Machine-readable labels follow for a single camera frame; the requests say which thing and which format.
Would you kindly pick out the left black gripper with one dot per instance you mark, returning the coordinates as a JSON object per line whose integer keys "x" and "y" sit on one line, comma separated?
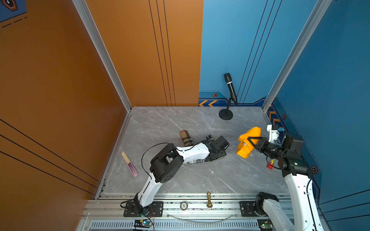
{"x": 223, "y": 153}

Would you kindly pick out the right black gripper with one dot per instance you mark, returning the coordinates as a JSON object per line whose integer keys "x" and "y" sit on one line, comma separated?
{"x": 263, "y": 142}

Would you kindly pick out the orange fluffy cloth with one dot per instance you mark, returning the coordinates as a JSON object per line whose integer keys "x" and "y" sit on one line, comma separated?
{"x": 244, "y": 148}

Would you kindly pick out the newspaper print eyeglass case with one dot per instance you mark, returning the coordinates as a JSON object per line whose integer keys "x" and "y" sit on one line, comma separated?
{"x": 191, "y": 161}

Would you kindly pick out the plaid eyeglass case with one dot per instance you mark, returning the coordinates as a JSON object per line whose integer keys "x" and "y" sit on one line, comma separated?
{"x": 187, "y": 140}

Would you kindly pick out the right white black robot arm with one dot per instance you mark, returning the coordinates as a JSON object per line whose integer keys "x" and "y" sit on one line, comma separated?
{"x": 298, "y": 176}

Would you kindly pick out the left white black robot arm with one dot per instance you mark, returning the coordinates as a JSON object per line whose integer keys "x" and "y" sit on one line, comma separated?
{"x": 168, "y": 161}

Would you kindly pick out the red yellow small toy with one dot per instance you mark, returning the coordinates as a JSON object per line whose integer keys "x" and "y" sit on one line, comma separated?
{"x": 270, "y": 164}

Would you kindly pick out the brass chess piece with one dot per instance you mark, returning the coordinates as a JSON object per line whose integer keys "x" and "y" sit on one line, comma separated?
{"x": 209, "y": 203}

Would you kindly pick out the black microphone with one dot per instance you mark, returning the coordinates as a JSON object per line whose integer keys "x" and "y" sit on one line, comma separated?
{"x": 229, "y": 83}

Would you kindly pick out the wooden stick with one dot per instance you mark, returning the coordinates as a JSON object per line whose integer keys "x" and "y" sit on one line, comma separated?
{"x": 129, "y": 164}

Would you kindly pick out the right green circuit board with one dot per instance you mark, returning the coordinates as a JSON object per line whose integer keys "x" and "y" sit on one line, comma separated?
{"x": 265, "y": 225}

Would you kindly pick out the green circuit board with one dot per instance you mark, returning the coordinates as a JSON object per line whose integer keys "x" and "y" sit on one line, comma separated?
{"x": 265, "y": 225}
{"x": 143, "y": 225}

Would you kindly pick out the left green circuit board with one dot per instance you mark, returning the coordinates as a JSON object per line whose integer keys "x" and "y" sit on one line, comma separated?
{"x": 143, "y": 225}

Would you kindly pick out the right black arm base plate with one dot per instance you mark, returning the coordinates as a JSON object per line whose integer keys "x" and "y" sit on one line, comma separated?
{"x": 249, "y": 209}

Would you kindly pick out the aluminium front rail frame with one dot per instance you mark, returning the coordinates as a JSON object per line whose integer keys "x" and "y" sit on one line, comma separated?
{"x": 106, "y": 213}

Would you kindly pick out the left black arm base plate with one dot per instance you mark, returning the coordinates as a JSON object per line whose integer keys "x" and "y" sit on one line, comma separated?
{"x": 153, "y": 210}

